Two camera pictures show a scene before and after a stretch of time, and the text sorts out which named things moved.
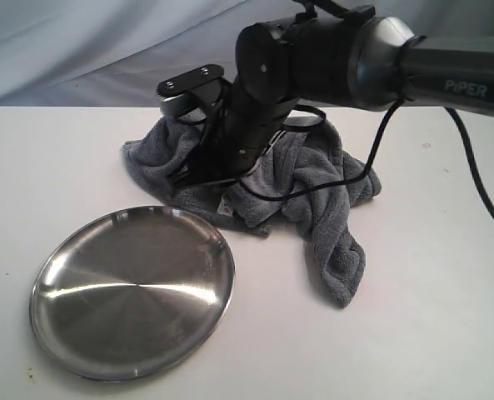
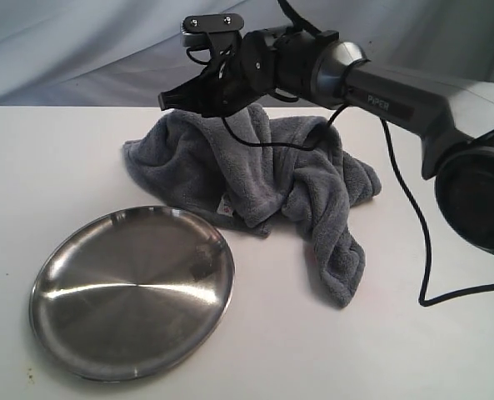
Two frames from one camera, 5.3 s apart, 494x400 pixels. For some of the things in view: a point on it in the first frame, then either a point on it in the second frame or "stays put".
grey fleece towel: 304,181 stays put
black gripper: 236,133 -> 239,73
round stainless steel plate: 131,293 stays put
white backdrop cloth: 111,53 stays put
